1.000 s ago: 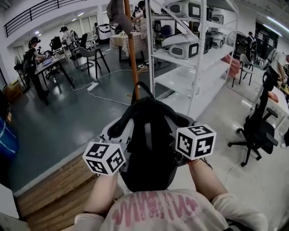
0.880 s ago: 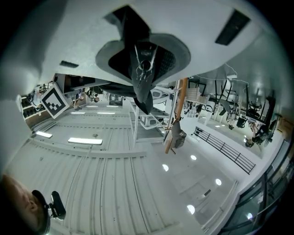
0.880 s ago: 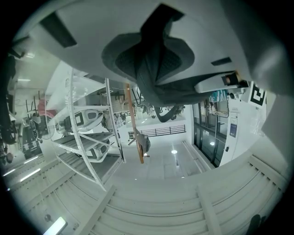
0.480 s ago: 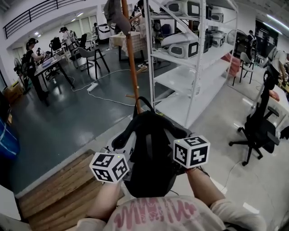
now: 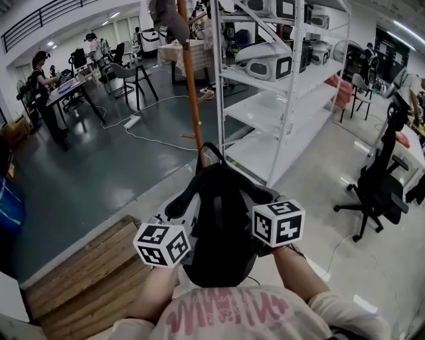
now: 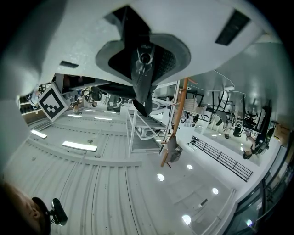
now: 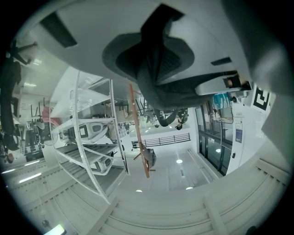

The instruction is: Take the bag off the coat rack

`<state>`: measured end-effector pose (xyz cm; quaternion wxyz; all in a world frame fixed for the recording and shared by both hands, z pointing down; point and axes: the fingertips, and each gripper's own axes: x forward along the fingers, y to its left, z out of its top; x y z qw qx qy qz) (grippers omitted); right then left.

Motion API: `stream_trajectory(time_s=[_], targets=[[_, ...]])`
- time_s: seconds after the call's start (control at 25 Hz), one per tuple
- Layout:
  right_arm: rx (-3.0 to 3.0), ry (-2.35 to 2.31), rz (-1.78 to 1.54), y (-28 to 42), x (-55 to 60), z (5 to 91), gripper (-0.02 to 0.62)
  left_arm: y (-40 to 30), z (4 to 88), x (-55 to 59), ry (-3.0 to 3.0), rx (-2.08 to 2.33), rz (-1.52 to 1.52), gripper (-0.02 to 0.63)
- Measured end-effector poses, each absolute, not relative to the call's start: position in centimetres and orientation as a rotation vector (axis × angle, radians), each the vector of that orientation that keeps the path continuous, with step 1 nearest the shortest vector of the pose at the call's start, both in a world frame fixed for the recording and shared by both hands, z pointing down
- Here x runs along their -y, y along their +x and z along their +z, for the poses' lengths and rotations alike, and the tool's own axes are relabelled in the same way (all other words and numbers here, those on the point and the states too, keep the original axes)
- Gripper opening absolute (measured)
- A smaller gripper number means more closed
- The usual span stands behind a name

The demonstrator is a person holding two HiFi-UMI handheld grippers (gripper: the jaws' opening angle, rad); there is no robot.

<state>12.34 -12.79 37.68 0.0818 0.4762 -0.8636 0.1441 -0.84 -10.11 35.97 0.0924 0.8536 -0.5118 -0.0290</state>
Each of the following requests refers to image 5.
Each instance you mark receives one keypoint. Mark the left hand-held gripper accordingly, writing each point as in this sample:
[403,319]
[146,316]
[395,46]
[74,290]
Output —
[161,244]

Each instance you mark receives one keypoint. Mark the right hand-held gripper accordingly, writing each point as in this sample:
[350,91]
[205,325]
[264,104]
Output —
[279,224]

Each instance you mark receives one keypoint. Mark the black bag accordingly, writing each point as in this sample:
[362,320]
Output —
[222,216]

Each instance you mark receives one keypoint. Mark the brown wooden coat rack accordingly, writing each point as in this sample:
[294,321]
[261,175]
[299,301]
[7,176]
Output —
[191,83]

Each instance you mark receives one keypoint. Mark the person's left forearm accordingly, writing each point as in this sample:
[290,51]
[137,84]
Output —
[156,292]

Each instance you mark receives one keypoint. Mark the person's right forearm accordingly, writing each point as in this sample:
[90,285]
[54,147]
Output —
[299,272]

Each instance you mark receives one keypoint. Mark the white metal shelf rack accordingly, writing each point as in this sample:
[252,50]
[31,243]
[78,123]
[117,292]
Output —
[299,99]

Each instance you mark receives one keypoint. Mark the wooden pallet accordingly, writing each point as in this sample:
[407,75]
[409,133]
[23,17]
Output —
[89,269]

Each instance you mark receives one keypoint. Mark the white shirt with pink print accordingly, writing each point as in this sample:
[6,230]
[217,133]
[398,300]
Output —
[232,315]

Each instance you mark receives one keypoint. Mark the black office chair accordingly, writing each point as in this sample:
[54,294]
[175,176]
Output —
[382,186]

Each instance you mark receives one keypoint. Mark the white power strip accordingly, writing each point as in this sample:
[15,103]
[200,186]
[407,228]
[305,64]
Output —
[131,122]

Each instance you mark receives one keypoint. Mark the pink stool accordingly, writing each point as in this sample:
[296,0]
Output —
[340,93]

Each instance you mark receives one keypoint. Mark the blue bin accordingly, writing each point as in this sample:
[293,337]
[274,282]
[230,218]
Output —
[10,206]

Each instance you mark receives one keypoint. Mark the white grey device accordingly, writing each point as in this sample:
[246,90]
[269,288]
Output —
[321,53]
[259,50]
[269,68]
[265,6]
[320,20]

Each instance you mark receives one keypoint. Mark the grey shell chair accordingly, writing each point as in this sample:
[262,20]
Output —
[362,88]

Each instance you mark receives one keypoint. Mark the grey chair with black legs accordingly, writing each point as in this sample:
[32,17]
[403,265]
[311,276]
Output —
[127,74]

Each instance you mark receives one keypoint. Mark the black desk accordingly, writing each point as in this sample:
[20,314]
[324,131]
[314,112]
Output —
[66,96]

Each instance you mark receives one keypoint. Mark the standing fan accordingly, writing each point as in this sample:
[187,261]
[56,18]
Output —
[342,53]

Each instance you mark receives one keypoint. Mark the yellow cardboard box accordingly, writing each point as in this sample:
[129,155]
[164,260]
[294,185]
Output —
[16,131]

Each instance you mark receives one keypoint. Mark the table with checked cloth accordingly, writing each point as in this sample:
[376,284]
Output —
[199,56]

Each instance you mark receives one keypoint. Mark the grey garment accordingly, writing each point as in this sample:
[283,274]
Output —
[169,16]

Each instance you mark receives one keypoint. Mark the black railing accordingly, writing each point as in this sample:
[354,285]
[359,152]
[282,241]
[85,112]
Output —
[40,16]

